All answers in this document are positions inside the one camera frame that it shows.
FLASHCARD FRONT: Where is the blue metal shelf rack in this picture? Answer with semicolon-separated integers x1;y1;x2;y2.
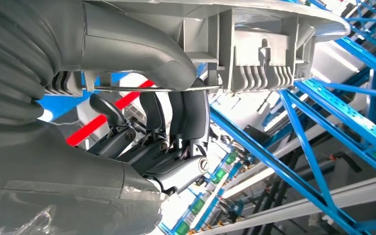
37;0;376;235

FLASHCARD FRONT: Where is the red barrier belt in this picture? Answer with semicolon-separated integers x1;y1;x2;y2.
66;79;155;146

